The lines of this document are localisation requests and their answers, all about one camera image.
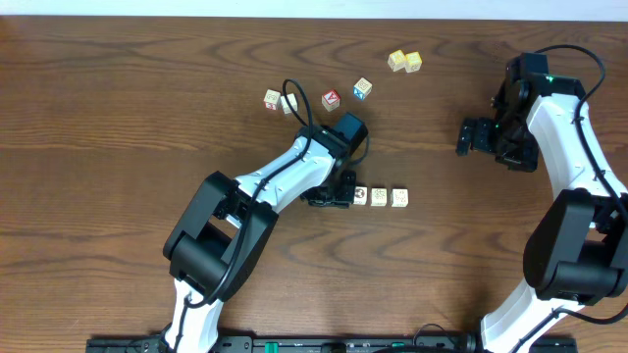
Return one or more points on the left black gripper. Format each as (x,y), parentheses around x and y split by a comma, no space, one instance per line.
(331,197)

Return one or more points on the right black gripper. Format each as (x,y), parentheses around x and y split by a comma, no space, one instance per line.
(524,160)

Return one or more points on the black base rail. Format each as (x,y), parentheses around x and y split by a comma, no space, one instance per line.
(247,344)

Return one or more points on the blue and white block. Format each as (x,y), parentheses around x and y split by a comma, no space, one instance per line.
(362,88)

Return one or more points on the plain white block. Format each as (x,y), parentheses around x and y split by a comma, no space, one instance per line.
(289,103)

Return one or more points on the red letter A block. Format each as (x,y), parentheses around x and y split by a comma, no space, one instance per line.
(331,100)

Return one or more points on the pale yellow block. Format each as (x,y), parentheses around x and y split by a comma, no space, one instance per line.
(397,60)

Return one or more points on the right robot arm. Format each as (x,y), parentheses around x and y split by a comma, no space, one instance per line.
(577,254)

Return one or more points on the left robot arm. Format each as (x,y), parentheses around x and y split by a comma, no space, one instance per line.
(220,236)

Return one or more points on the block with red emblem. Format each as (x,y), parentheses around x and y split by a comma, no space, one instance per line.
(360,195)

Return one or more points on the bright yellow block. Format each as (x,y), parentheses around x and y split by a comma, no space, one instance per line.
(413,62)

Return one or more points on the white block red side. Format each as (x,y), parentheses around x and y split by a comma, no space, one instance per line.
(272,99)

